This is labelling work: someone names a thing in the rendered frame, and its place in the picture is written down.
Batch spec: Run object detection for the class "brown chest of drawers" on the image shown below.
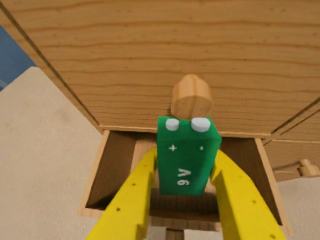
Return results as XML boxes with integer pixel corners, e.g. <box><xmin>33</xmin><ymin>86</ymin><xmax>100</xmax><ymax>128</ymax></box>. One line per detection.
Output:
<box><xmin>0</xmin><ymin>0</ymin><xmax>320</xmax><ymax>145</ymax></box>

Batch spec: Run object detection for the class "green 9v battery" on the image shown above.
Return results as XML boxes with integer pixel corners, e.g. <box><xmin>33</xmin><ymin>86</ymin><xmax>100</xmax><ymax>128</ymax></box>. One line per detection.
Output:
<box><xmin>157</xmin><ymin>116</ymin><xmax>222</xmax><ymax>195</ymax></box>

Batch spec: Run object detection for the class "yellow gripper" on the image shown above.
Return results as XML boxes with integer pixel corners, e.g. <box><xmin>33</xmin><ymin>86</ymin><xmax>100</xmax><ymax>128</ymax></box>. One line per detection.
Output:
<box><xmin>85</xmin><ymin>147</ymin><xmax>287</xmax><ymax>240</ymax></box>

